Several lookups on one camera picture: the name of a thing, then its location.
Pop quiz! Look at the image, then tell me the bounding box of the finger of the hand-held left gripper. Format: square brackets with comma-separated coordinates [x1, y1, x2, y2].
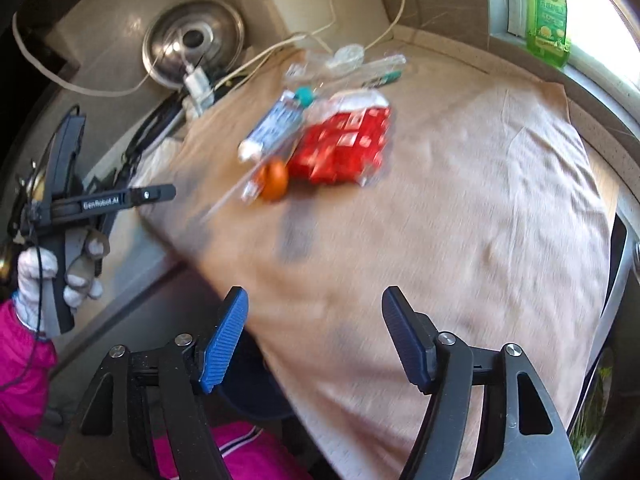
[125, 184, 177, 207]

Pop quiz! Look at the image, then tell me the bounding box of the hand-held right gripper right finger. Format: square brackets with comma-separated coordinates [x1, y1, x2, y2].
[381, 286, 583, 480]

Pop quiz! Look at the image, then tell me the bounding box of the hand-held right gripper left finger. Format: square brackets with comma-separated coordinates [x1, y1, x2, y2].
[52, 286, 249, 480]

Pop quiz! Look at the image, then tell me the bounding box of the clear plastic bag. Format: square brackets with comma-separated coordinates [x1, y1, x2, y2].
[284, 59, 333, 92]

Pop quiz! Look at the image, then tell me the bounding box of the white translucent plastic bag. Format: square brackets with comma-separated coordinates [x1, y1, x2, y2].
[325, 44, 373, 73]

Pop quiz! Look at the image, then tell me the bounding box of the person's left forearm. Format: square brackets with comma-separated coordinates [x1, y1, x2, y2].
[0, 300, 60, 480]

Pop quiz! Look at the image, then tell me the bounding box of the person's left hand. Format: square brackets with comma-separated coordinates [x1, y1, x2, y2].
[15, 229, 112, 311]

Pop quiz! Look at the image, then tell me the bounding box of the black plastic object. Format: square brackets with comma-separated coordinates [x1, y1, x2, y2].
[120, 92, 188, 176]

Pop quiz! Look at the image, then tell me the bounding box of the dark round object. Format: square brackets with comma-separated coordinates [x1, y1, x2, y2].
[220, 345, 293, 421]

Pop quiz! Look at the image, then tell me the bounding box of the long clear stick wrapper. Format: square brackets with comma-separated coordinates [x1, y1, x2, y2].
[200, 157, 286, 226]

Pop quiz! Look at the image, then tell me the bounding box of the beige cloth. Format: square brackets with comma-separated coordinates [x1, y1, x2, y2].
[132, 47, 618, 480]

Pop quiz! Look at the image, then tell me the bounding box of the white charger plug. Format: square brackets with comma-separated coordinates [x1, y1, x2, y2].
[182, 62, 215, 113]

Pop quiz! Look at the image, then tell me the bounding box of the person's pink clothing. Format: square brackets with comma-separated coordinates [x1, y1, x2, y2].
[150, 420, 311, 480]

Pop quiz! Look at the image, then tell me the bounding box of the small orange fruit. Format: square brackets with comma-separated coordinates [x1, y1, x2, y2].
[256, 156, 291, 202]

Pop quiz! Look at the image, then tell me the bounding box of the red snack packet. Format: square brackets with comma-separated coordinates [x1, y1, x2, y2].
[286, 91, 393, 187]

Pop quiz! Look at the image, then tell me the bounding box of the stainless steel sink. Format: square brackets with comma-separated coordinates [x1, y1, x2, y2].
[575, 210, 640, 466]

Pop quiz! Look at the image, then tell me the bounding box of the clear wrapper with teal end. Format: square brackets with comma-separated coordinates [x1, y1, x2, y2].
[350, 54, 407, 88]

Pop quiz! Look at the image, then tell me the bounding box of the green dish soap bottle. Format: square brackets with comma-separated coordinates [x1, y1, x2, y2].
[524, 0, 575, 70]

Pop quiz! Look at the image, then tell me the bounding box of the white cable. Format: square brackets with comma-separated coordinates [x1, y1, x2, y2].
[11, 10, 201, 96]
[212, 0, 351, 88]
[350, 0, 406, 53]

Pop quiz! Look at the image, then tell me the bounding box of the thin black cable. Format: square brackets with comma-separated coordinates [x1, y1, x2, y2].
[0, 240, 56, 393]

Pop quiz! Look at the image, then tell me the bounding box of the white window frame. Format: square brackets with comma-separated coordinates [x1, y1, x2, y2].
[485, 0, 640, 98]

